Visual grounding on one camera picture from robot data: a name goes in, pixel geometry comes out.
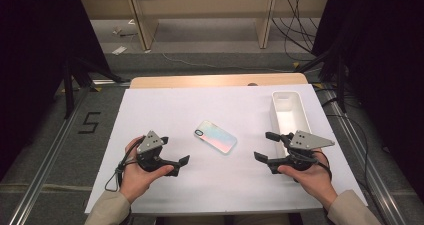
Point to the person's left hand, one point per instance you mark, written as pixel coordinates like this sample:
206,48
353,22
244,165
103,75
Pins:
136,180

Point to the black metal stand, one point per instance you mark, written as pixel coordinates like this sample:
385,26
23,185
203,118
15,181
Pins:
340,85
69,95

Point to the light wooden shelf unit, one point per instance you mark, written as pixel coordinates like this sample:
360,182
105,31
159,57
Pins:
206,5

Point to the short aluminium rail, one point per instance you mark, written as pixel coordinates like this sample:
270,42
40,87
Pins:
110,82

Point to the white plastic bin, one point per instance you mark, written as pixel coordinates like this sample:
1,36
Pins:
290,115

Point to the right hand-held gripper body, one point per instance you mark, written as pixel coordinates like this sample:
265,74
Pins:
305,141

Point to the person's right hand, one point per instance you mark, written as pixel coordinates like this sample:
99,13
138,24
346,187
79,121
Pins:
313,183

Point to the iridescent phone case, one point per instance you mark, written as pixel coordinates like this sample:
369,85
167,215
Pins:
216,136

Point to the white board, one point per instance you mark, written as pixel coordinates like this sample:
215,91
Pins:
200,188

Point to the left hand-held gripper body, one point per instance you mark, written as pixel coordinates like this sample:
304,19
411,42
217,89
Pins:
150,143

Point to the black curtain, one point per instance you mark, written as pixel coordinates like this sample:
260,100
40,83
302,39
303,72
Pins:
386,68
30,68

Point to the white paper scrap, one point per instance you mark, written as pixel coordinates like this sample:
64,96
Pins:
119,50

